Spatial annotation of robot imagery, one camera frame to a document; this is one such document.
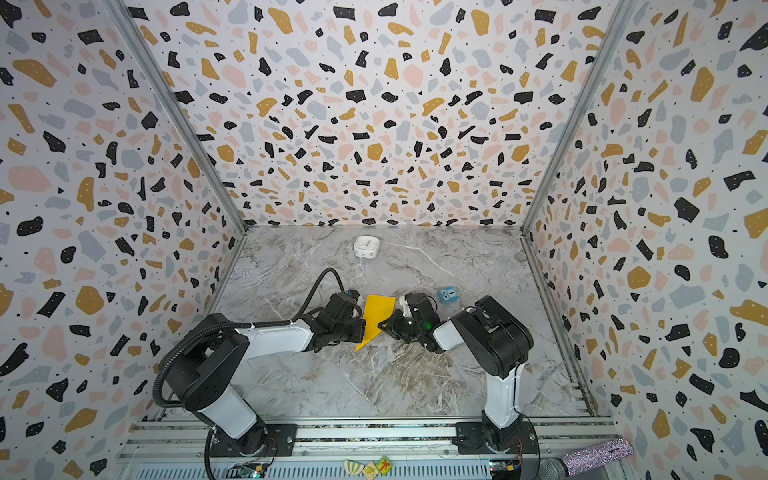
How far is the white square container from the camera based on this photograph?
3.68ft

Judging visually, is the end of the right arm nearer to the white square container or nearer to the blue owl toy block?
the blue owl toy block

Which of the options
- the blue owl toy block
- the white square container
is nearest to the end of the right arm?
the blue owl toy block

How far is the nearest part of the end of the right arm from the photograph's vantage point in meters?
0.78

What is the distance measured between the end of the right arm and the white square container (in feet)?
1.01
